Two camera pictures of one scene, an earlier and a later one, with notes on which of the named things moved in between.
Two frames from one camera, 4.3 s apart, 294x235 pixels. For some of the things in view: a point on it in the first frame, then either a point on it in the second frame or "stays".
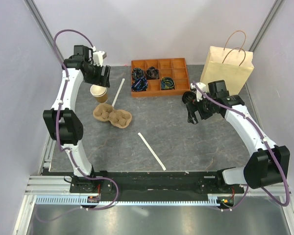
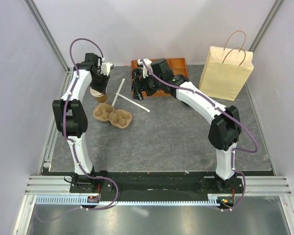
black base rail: x=153 y=183 stays
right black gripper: x=196 y=106 -> x=141 y=82
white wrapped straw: x=113 y=102 stays
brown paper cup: x=100 y=93 stays
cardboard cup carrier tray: x=118 y=118 stays
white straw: x=152 y=151 -> x=134 y=102
